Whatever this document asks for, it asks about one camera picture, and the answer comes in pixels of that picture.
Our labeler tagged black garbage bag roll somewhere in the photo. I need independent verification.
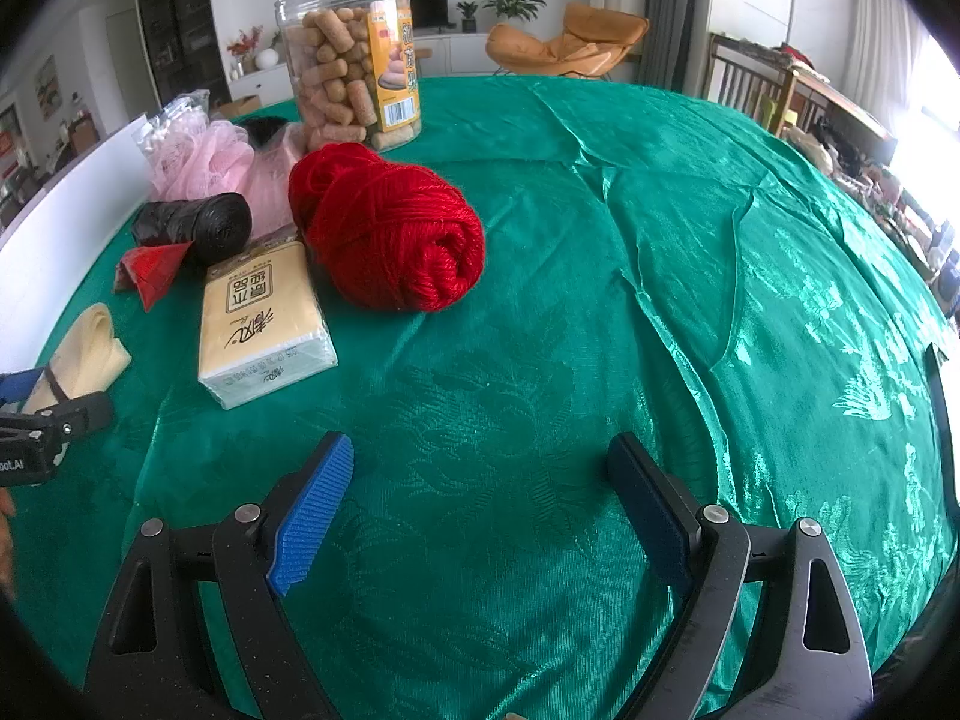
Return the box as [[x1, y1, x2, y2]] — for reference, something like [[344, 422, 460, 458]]
[[131, 193, 254, 267]]

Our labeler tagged green satin tablecloth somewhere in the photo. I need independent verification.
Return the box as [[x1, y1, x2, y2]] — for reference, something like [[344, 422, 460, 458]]
[[4, 73, 957, 720]]

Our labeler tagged yellow tissue pack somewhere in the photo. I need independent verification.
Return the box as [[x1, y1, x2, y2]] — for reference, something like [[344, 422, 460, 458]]
[[198, 234, 338, 411]]

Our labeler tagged white foam board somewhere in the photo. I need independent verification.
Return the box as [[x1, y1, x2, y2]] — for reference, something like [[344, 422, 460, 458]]
[[0, 114, 155, 267]]

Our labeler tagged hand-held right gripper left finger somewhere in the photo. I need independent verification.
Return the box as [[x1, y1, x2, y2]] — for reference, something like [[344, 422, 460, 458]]
[[82, 431, 355, 720]]

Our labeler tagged framed wall picture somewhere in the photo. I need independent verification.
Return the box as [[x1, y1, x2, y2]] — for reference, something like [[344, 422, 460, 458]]
[[34, 56, 61, 121]]

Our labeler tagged clear plastic snack jar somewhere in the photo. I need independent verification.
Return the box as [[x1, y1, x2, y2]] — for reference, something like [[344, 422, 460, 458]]
[[274, 0, 423, 153]]

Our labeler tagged cluttered side table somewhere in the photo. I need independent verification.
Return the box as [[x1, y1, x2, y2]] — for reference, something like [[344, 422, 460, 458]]
[[780, 45, 960, 316]]

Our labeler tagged pink cloth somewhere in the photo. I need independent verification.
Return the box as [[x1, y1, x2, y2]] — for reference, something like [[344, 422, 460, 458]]
[[240, 124, 308, 233]]

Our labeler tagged dark display shelf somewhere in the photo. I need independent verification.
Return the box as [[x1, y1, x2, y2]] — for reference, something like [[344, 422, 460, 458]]
[[135, 0, 230, 117]]

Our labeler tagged grey curtain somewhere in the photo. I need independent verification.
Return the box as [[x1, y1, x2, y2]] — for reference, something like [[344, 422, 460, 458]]
[[637, 0, 713, 91]]

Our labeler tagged red yarn ball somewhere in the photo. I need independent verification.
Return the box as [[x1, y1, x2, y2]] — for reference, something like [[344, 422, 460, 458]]
[[288, 144, 487, 314]]

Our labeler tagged person's left hand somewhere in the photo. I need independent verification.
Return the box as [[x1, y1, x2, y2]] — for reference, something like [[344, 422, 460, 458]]
[[0, 491, 17, 602]]

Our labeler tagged orange lounge chair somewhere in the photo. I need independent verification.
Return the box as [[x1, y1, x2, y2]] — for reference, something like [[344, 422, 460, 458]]
[[485, 2, 650, 83]]

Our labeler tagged cream cloth strip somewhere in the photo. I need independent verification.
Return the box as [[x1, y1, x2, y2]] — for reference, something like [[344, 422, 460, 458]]
[[21, 303, 134, 415]]

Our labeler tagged large potted plant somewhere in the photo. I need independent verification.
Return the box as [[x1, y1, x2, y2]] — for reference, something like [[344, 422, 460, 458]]
[[484, 0, 547, 23]]

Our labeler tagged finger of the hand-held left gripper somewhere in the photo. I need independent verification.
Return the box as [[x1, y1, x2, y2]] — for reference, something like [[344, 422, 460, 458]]
[[0, 392, 115, 458], [0, 370, 42, 407]]

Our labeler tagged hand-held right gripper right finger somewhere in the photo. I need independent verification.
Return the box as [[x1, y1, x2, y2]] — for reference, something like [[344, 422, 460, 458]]
[[606, 431, 875, 720]]

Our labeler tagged pink mesh bath pouf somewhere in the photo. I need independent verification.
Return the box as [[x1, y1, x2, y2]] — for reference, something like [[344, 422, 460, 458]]
[[146, 120, 257, 200]]

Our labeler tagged wooden slatted chair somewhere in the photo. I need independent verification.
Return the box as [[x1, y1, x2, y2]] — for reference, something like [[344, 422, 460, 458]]
[[705, 32, 800, 140]]

